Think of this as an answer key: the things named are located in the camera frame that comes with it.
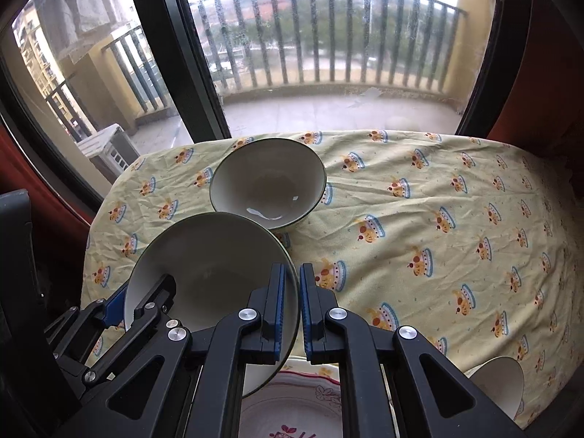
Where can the black window frame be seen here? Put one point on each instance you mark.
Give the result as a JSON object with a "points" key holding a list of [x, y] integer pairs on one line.
{"points": [[182, 54]]}

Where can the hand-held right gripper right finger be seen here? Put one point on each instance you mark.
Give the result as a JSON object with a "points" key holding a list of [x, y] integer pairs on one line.
{"points": [[306, 317]]}

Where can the red flower plate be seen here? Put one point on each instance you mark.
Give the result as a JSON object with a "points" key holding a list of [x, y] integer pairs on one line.
{"points": [[292, 401]]}

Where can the large cream floral bowl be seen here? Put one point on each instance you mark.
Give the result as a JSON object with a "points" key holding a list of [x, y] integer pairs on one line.
{"points": [[264, 182]]}

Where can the white hanging cloth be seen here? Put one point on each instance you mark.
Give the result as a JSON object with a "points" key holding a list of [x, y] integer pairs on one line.
{"points": [[82, 4]]}

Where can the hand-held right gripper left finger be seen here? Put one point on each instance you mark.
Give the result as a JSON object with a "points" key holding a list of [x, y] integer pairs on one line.
{"points": [[278, 315]]}

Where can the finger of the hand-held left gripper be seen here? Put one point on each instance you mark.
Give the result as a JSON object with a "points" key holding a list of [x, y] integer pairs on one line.
{"points": [[116, 305], [157, 294]]}

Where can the yellow printed tablecloth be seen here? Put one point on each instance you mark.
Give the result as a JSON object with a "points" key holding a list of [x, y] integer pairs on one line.
{"points": [[410, 237]]}

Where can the white outdoor air conditioner unit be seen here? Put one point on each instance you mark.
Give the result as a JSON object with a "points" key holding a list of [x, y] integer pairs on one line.
{"points": [[107, 146]]}

